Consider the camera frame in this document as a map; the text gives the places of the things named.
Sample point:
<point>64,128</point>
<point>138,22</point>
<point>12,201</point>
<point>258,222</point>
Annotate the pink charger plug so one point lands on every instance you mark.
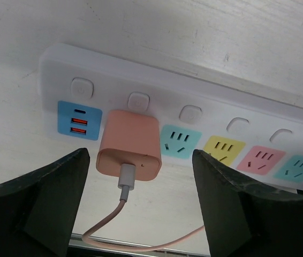
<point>130,138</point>

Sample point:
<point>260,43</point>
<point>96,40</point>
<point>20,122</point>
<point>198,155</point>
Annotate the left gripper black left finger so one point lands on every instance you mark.
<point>38,209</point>

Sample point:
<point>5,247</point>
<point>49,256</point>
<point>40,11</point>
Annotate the white colourful power strip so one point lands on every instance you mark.
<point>259,137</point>

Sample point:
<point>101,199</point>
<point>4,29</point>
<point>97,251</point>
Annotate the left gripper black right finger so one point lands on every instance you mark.
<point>243,216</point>

